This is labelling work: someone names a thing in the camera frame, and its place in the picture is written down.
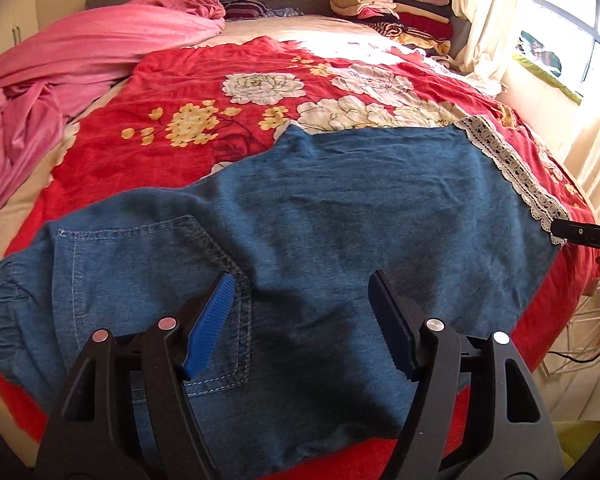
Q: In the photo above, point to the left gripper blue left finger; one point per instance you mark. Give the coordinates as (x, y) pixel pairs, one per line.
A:
(92, 433)

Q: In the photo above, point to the white wire rack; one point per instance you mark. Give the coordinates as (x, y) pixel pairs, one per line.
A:
(578, 345)

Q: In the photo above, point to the stack of folded clothes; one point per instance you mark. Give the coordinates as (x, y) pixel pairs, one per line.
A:
(430, 25)

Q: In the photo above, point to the pink bed sheet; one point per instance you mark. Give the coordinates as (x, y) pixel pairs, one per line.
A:
(54, 75)

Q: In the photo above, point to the blue denim pants lace hem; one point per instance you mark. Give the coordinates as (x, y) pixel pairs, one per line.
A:
(452, 215)

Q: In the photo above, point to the striped purple pillow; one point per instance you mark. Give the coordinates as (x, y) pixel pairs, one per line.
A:
(244, 10)

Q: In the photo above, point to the cream curtain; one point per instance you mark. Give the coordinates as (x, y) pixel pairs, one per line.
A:
(570, 130)

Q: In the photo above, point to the red floral blanket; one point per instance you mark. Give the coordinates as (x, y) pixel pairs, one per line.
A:
(186, 114)

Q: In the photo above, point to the window with dark frame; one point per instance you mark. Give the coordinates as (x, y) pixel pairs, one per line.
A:
(562, 39)

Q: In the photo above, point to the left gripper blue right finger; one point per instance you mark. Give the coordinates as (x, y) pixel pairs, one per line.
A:
(476, 413)

